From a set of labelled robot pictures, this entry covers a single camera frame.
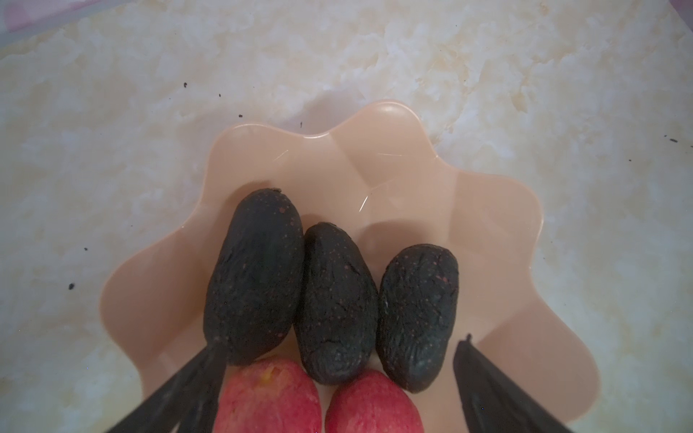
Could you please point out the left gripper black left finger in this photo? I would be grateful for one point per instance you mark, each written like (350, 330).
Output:
(189, 397)

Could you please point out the dark fake avocado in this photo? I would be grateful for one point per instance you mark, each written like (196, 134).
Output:
(337, 318)
(255, 287)
(417, 304)

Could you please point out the red fake apple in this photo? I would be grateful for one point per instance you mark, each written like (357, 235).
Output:
(271, 395)
(372, 403)

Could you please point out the pink scalloped fruit bowl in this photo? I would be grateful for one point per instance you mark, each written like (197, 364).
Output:
(378, 177)

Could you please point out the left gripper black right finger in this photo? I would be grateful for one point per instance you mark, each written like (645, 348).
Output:
(492, 402)

